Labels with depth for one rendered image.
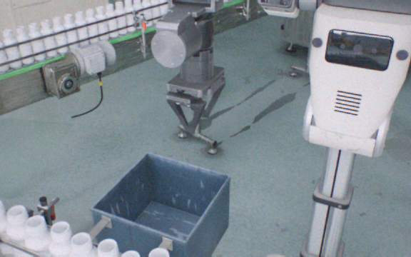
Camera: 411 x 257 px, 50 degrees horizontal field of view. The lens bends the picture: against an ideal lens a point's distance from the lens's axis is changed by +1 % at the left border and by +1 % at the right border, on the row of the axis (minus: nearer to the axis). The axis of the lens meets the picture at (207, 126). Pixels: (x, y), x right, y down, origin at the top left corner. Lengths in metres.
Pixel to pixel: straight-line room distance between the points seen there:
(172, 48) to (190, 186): 0.91
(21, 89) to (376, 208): 2.08
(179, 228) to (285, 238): 1.12
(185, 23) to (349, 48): 0.54
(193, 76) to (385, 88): 0.55
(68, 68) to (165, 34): 1.50
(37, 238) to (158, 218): 0.65
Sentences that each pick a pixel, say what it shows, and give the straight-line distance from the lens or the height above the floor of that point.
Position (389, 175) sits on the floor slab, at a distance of 3.18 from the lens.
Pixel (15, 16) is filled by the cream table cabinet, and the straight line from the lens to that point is 4.65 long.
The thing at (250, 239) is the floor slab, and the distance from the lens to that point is 2.53.
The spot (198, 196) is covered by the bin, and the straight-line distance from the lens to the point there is 1.51.
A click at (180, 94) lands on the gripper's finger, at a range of 0.74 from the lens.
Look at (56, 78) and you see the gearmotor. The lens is 2.10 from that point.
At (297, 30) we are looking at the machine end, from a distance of 4.75.
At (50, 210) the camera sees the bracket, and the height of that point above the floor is 1.08.
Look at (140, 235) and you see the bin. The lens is 1.28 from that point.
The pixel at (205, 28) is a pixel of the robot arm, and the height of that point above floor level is 1.58.
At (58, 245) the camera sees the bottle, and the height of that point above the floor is 1.13.
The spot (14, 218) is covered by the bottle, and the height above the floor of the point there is 1.16.
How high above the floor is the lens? 1.81
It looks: 32 degrees down
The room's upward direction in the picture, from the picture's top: straight up
